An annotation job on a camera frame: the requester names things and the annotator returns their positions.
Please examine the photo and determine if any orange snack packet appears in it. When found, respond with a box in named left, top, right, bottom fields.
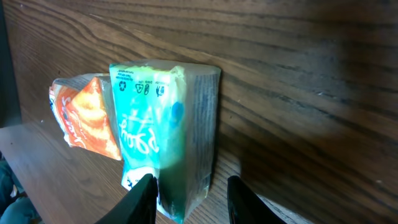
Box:
left=49, top=73, right=122, bottom=161

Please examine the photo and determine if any small teal white packet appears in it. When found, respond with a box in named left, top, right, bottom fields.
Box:
left=109, top=59, right=221, bottom=223

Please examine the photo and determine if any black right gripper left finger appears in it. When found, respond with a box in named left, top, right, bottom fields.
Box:
left=96, top=174, right=158, bottom=224

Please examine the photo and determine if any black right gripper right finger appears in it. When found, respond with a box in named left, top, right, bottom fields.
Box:
left=227, top=175, right=285, bottom=224

